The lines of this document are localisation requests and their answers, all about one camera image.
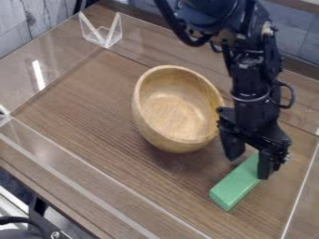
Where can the black table leg bracket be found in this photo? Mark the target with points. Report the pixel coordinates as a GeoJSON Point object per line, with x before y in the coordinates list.
{"type": "Point", "coordinates": [37, 213]}

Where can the round wooden bowl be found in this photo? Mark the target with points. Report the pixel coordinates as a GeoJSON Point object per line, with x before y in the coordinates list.
{"type": "Point", "coordinates": [174, 108]}

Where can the clear acrylic tray wall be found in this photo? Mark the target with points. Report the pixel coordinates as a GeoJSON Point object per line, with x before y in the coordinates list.
{"type": "Point", "coordinates": [90, 196]}

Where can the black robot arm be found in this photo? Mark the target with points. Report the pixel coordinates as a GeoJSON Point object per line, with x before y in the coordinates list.
{"type": "Point", "coordinates": [237, 28]}

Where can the clear acrylic corner bracket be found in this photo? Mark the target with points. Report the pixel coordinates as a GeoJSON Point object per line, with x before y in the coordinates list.
{"type": "Point", "coordinates": [102, 36]}

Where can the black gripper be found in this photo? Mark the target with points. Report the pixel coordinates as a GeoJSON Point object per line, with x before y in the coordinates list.
{"type": "Point", "coordinates": [250, 124]}

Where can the green rectangular block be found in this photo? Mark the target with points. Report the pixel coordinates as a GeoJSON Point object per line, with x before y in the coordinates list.
{"type": "Point", "coordinates": [237, 184]}

